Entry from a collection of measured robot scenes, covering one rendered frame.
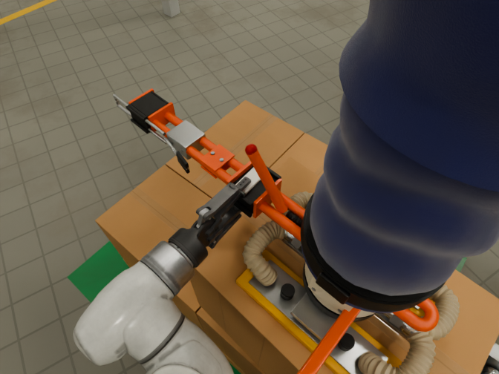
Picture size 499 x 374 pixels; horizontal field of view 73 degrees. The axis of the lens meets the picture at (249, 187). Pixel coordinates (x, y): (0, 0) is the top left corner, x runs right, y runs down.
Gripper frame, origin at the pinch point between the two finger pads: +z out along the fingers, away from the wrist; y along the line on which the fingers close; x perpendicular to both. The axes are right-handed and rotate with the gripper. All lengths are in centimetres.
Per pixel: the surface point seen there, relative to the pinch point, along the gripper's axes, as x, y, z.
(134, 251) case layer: -45, 66, -17
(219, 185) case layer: -41, 66, 28
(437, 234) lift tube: 30.7, -31.1, -10.3
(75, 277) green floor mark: -89, 120, -41
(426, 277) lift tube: 33.4, -20.9, -8.4
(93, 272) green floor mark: -84, 120, -33
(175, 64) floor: -188, 120, 126
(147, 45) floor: -230, 120, 130
